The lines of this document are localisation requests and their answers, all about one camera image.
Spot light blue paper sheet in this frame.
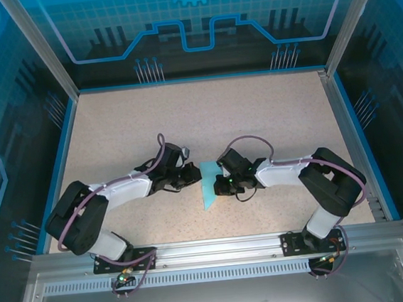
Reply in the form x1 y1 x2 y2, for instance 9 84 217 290
198 159 229 212

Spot grey sheet metal tray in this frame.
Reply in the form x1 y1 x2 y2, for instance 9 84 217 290
4 238 403 302

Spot small connector with green light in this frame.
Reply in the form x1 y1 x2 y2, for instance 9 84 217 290
114 266 136 287
316 251 342 265

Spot blue table edge strip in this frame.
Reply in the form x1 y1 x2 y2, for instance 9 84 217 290
333 68 402 225
21 97 92 255

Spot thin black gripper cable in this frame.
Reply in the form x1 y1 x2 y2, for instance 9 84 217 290
161 183 184 195
234 186 260 203

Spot aluminium frame beam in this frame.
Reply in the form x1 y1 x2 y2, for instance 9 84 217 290
31 220 403 286

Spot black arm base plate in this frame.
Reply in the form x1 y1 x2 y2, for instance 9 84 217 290
91 246 159 276
279 227 344 257

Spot slotted aluminium cable duct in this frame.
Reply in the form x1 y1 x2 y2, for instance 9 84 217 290
42 259 316 299

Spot aluminium side rail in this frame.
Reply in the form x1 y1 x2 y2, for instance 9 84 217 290
316 65 387 227

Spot blue printed enclosure panel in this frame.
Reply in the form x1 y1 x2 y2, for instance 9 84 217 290
0 0 95 302
326 0 403 302
22 0 376 95

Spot aluminium frame post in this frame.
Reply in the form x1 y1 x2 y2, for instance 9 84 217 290
317 0 397 77
0 0 82 106

